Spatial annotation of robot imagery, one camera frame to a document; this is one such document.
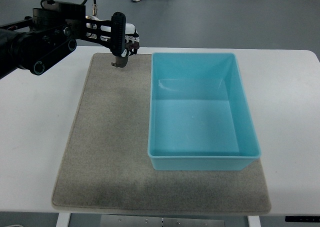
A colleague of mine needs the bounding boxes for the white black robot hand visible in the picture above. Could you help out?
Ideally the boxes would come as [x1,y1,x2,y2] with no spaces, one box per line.
[85,14,141,57]

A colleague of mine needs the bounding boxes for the brown toy hippo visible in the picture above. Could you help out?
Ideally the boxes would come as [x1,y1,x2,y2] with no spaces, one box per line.
[111,42,140,68]

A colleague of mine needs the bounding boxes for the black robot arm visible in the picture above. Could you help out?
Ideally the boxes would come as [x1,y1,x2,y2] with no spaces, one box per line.
[0,0,129,78]

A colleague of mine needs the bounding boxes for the blue plastic box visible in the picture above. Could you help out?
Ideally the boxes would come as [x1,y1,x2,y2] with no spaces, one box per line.
[147,52,261,171]

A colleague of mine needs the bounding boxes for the grey felt mat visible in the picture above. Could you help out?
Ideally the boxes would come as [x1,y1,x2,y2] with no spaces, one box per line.
[52,53,271,216]

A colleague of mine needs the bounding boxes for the metal table crossbar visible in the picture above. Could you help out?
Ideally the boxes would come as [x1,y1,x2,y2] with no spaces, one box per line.
[99,215,226,227]

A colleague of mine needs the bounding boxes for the black table control panel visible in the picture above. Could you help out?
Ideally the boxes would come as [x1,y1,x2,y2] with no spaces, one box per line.
[285,215,320,223]

